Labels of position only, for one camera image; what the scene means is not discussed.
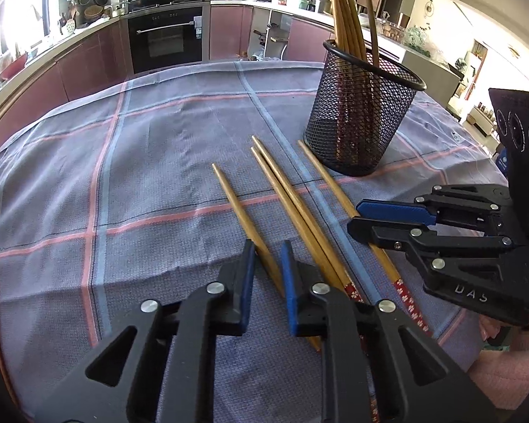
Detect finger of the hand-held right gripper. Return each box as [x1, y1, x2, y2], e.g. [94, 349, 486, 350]
[346, 216, 519, 270]
[355, 184, 512, 232]

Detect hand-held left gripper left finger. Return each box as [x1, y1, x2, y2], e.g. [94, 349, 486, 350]
[35, 239, 257, 423]

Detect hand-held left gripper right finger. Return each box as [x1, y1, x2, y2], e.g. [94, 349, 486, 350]
[280, 240, 497, 423]

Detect black mesh pen holder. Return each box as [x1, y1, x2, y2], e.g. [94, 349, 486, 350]
[303, 39, 427, 177]

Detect bunch of wooden chopsticks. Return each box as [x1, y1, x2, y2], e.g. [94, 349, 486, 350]
[322, 0, 380, 159]

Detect person's right forearm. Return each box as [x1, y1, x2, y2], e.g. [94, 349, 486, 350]
[467, 324, 529, 408]

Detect blue plaid tablecloth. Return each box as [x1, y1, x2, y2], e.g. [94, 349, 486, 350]
[0, 59, 507, 423]

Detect clear plastic bag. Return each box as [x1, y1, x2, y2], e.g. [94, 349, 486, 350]
[403, 26, 444, 59]

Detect clear plastic food container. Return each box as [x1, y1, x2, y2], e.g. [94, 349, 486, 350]
[381, 20, 407, 41]

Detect pink base cabinets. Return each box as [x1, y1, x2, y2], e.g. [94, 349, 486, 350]
[0, 18, 130, 177]
[209, 4, 336, 63]

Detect black built-in oven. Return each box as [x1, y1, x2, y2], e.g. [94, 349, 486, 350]
[127, 6, 203, 74]

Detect pink bowl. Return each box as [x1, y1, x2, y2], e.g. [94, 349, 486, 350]
[0, 52, 28, 78]

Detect kitchen window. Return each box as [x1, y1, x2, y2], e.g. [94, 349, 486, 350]
[0, 0, 65, 93]

